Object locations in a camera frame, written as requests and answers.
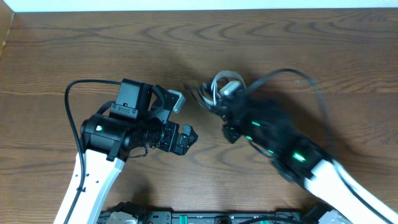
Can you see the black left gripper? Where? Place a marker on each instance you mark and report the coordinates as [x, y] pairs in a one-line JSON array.
[[172, 140]]

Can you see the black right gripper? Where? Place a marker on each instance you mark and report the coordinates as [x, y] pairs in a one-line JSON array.
[[228, 117]]

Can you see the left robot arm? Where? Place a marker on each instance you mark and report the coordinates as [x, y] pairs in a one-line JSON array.
[[139, 117]]

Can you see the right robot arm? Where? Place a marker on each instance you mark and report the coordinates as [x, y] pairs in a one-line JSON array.
[[298, 159]]

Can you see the wooden side panel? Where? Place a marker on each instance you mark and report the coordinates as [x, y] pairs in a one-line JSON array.
[[6, 17]]

